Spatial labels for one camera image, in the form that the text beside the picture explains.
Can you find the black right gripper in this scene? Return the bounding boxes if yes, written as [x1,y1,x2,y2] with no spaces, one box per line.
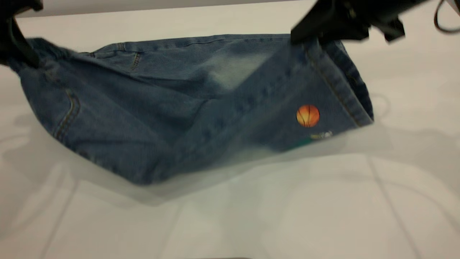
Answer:
[291,0,378,44]

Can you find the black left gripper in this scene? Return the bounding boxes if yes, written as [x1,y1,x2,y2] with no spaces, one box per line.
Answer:
[0,0,43,69]

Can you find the blue denim kids pants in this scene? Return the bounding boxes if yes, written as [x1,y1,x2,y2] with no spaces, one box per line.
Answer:
[5,33,375,186]

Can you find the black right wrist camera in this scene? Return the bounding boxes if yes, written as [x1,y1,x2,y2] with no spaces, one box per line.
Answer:
[383,19,406,42]

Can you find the thin black cable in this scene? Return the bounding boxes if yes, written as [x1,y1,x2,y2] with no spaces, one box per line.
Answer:
[433,0,460,35]

